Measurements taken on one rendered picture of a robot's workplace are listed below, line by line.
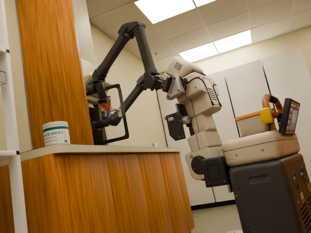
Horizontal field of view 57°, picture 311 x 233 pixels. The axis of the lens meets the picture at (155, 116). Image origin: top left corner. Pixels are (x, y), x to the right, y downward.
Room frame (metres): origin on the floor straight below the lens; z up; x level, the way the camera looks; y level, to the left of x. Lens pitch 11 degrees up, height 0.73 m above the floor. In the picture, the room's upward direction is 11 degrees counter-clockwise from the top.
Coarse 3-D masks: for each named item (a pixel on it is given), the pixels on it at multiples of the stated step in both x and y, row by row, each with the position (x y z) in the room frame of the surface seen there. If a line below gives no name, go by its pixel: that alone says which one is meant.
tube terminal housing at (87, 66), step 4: (84, 60) 2.14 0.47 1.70; (84, 64) 2.13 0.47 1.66; (88, 64) 2.19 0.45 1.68; (92, 64) 2.25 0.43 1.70; (84, 68) 2.13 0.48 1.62; (88, 68) 2.18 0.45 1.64; (92, 68) 2.24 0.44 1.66; (96, 68) 2.30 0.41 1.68; (84, 72) 2.12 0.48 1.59; (88, 72) 2.18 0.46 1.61; (108, 144) 2.30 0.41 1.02
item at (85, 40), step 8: (72, 0) 2.10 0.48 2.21; (80, 0) 2.22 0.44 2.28; (80, 8) 2.20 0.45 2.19; (80, 16) 2.18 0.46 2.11; (80, 24) 2.16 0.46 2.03; (88, 24) 2.29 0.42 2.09; (80, 32) 2.15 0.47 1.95; (88, 32) 2.27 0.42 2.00; (80, 40) 2.13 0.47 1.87; (88, 40) 2.25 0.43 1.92; (80, 48) 2.11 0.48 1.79; (88, 48) 2.23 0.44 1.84; (88, 56) 2.21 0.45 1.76
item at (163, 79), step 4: (164, 76) 1.54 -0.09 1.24; (168, 76) 1.47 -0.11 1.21; (160, 80) 1.53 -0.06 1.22; (164, 80) 1.51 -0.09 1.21; (168, 80) 1.47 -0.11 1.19; (160, 84) 1.53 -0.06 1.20; (164, 84) 1.48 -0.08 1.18; (168, 84) 1.49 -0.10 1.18; (164, 88) 1.49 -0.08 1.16; (168, 88) 1.51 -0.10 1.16
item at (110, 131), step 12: (96, 96) 1.98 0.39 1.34; (120, 96) 1.94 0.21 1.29; (96, 108) 1.99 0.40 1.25; (120, 108) 1.94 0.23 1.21; (96, 120) 1.99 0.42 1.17; (108, 120) 1.97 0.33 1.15; (120, 120) 1.95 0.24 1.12; (96, 132) 1.99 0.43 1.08; (108, 132) 1.97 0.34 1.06; (120, 132) 1.95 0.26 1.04; (96, 144) 2.00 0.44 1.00
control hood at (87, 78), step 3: (87, 75) 1.98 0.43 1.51; (90, 75) 1.98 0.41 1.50; (84, 78) 1.99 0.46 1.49; (87, 78) 1.98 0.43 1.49; (90, 78) 1.99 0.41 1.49; (84, 81) 1.99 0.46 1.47; (87, 81) 1.99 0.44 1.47; (87, 84) 2.01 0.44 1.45; (105, 84) 2.19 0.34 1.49; (108, 84) 2.23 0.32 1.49; (111, 84) 2.26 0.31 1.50
